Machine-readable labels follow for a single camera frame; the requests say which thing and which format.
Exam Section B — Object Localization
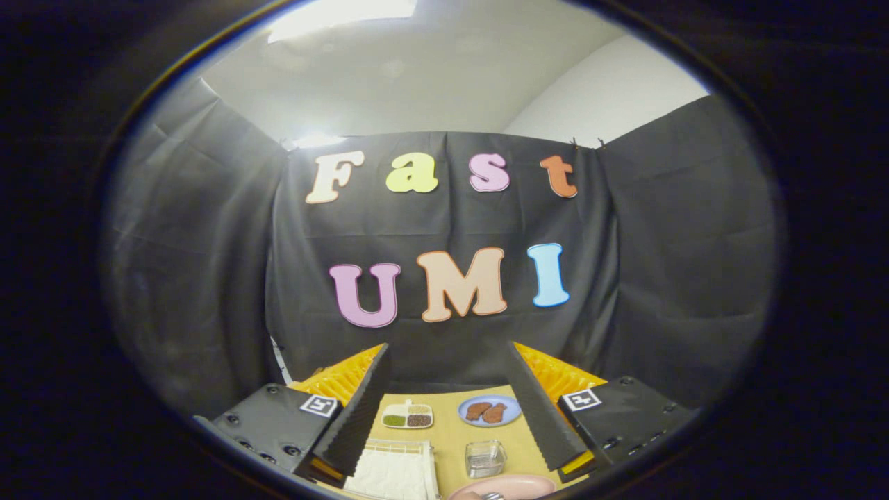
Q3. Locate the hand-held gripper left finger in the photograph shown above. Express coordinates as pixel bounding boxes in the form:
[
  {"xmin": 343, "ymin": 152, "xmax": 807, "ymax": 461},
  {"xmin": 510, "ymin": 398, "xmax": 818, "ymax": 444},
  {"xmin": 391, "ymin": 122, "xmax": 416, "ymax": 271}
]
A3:
[{"xmin": 193, "ymin": 342, "xmax": 391, "ymax": 487}]

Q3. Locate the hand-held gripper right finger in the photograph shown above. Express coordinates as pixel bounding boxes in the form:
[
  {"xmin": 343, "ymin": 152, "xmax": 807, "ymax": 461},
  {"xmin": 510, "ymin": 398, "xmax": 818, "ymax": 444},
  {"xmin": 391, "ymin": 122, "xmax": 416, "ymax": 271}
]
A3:
[{"xmin": 506, "ymin": 340, "xmax": 701, "ymax": 485}]

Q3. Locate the white dish rack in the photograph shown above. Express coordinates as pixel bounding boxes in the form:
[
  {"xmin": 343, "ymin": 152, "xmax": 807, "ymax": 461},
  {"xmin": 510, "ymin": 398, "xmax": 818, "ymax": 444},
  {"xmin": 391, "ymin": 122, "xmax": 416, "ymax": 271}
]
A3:
[{"xmin": 342, "ymin": 437, "xmax": 440, "ymax": 500}]

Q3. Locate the clear basket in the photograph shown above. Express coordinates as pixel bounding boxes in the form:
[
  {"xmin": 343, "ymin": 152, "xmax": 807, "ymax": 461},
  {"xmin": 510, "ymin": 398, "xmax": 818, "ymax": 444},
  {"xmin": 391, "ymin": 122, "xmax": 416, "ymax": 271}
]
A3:
[{"xmin": 465, "ymin": 440, "xmax": 508, "ymax": 479}]

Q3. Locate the pink plate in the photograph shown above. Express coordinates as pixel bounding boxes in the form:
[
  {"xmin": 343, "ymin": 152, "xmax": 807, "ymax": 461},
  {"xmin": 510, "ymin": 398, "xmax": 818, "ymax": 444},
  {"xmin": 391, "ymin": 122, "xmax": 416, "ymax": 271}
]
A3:
[{"xmin": 447, "ymin": 474, "xmax": 558, "ymax": 500}]

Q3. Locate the blue plate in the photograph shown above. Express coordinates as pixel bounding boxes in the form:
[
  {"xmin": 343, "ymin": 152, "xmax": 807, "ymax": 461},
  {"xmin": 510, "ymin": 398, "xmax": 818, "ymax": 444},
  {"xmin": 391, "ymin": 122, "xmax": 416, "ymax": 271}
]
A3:
[{"xmin": 457, "ymin": 394, "xmax": 523, "ymax": 427}]

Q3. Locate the white sectioned dish with beans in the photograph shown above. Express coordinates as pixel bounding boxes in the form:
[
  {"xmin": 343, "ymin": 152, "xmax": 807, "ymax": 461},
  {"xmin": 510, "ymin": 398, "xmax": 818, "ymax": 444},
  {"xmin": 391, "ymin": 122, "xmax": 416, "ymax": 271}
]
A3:
[{"xmin": 381, "ymin": 399, "xmax": 435, "ymax": 430}]

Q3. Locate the black backdrop cloth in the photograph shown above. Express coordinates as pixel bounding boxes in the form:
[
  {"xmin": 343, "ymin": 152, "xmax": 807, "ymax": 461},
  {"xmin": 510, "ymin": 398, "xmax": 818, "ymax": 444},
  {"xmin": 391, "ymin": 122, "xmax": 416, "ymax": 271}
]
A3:
[{"xmin": 103, "ymin": 76, "xmax": 786, "ymax": 417}]

